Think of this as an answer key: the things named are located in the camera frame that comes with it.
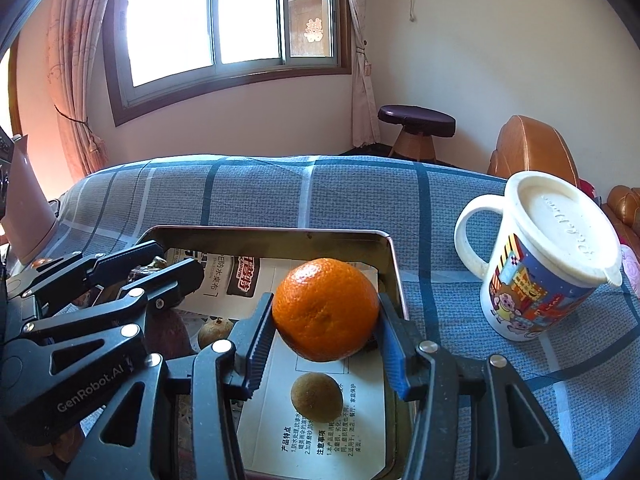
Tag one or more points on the small brown longan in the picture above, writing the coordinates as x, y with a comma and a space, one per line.
316, 397
215, 332

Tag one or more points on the dark round stool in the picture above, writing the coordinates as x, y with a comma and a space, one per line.
415, 120

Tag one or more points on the pink patterned curtain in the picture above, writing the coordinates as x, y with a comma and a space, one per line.
75, 60

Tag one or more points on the printed paper liner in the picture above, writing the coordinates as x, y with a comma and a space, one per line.
360, 410

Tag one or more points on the pink kettle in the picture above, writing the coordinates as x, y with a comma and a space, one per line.
27, 210

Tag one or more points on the white cartoon print mug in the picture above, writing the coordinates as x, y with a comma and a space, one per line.
520, 300

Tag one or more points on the red paper window decal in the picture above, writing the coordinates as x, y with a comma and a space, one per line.
313, 30

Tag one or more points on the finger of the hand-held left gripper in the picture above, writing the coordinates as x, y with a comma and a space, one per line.
120, 260
170, 282

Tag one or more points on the white plastic mug lid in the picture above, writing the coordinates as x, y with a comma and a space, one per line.
560, 220

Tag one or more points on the blue plaid tablecloth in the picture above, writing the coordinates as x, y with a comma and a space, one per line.
300, 190

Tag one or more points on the sliding glass window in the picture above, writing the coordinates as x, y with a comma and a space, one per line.
170, 15

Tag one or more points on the pink metal tin box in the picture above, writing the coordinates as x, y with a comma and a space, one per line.
280, 242

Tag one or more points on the dark purple round fruit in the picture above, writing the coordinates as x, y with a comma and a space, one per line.
170, 332

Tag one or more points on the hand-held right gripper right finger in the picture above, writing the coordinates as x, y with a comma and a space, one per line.
395, 355

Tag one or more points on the brown leather armchair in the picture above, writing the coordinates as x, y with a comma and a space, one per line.
530, 150

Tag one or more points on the beige tied curtain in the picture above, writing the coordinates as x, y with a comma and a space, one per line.
362, 100

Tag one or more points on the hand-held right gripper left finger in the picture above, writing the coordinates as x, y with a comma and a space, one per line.
252, 355

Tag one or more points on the brown wrinkled date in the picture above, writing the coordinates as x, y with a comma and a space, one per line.
159, 261

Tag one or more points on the pink floral cushion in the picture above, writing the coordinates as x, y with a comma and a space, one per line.
632, 267

